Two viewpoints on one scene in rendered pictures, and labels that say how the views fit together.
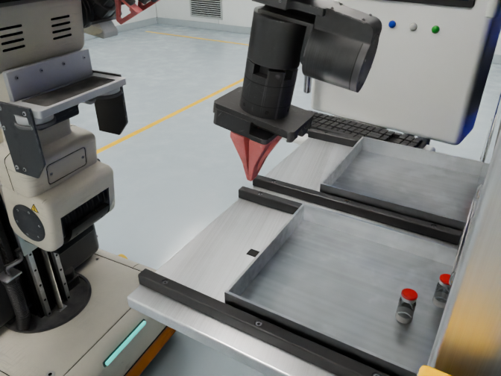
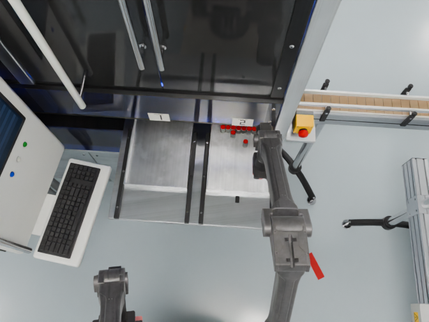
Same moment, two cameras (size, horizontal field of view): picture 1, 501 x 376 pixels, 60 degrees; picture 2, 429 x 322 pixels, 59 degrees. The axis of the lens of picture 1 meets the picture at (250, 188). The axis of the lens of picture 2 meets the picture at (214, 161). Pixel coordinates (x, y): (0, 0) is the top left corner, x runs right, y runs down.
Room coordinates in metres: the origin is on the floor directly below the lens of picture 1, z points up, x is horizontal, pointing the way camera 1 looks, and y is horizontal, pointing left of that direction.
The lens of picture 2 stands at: (0.84, 0.33, 2.40)
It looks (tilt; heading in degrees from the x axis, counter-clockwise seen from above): 69 degrees down; 244
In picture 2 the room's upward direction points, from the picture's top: straight up
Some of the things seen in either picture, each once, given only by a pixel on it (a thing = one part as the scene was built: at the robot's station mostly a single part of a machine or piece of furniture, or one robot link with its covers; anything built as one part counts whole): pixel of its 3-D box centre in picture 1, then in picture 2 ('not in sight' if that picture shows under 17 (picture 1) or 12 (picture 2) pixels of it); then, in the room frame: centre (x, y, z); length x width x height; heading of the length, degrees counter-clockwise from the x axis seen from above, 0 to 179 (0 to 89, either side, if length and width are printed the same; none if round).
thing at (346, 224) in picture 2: not in sight; (385, 224); (-0.33, 0.35, 0.07); 0.50 x 0.08 x 0.14; 150
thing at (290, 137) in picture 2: not in sight; (300, 127); (0.16, -0.18, 0.87); 0.14 x 0.13 x 0.02; 60
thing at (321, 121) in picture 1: (352, 132); (69, 207); (1.21, -0.30, 0.82); 0.40 x 0.14 x 0.02; 52
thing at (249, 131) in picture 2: not in sight; (240, 130); (0.41, -0.27, 0.90); 0.18 x 0.02 x 0.05; 150
